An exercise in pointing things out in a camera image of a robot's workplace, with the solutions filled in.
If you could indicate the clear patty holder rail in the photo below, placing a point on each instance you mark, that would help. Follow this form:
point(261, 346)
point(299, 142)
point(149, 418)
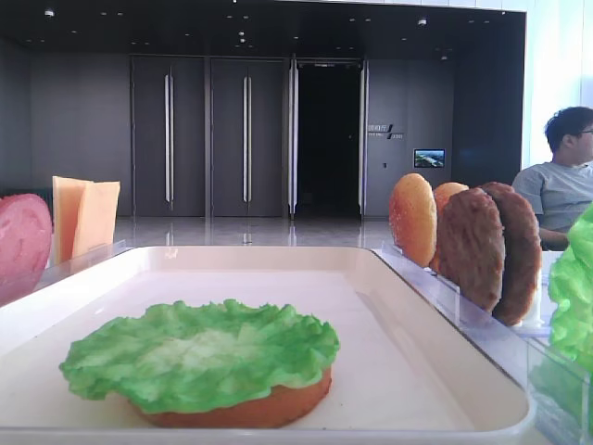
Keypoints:
point(560, 388)

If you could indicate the front brown meat patty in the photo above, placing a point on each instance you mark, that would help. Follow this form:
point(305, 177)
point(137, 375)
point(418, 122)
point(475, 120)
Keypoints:
point(471, 247)

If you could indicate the beige plastic tray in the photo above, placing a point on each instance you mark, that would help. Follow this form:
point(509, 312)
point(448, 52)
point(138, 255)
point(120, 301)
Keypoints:
point(404, 374)

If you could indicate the front orange cheese slice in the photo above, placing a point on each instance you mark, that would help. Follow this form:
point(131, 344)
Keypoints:
point(96, 217)

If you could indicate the white patty pusher block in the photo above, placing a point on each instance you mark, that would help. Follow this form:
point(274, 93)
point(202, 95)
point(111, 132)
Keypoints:
point(535, 317)

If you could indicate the dark double door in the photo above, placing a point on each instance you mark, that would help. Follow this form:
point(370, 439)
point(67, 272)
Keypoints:
point(247, 137)
point(168, 136)

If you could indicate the clear cheese holder rail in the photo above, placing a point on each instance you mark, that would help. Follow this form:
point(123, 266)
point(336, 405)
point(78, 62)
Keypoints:
point(69, 266)

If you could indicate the small wall screen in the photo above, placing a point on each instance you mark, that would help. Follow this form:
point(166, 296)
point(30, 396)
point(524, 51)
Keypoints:
point(429, 158)

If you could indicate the dark double door left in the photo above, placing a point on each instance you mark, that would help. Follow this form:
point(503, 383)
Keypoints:
point(168, 136)

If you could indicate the rear bun slice in holder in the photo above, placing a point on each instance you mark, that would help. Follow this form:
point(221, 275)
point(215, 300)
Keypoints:
point(442, 195)

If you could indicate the green lettuce leaf in holder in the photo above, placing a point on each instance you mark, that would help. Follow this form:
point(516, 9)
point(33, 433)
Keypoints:
point(570, 287)

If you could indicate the front bun slice in holder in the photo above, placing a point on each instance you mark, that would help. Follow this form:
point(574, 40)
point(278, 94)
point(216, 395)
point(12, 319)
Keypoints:
point(413, 218)

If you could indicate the brown meat patty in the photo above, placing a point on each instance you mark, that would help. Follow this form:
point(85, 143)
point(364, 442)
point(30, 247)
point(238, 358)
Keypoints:
point(523, 259)
point(471, 247)

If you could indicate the bun slice in holder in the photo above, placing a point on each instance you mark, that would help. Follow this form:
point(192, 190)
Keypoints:
point(413, 218)
point(442, 195)

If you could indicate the bottom bun on tray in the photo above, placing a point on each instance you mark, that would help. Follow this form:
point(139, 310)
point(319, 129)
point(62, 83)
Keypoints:
point(282, 407)

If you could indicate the rear orange cheese slice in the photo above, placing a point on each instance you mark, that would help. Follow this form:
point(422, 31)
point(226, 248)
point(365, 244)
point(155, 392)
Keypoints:
point(67, 195)

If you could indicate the orange cheese slice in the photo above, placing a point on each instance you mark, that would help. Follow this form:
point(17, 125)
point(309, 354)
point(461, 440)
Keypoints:
point(67, 195)
point(96, 217)

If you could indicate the red tomato slice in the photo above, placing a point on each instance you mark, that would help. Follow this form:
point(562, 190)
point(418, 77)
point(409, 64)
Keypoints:
point(26, 230)

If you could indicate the rear brown meat patty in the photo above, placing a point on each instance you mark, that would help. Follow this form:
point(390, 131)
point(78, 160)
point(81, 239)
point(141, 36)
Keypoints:
point(523, 259)

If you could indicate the seated man grey shirt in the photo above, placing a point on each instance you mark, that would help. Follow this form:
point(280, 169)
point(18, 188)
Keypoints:
point(560, 190)

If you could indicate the green lettuce on bun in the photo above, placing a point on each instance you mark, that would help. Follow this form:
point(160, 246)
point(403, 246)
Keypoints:
point(183, 359)

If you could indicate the dark double door middle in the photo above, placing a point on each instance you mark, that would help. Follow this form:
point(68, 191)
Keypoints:
point(247, 137)

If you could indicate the clear bun holder rail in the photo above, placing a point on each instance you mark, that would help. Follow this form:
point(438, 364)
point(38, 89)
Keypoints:
point(437, 290)

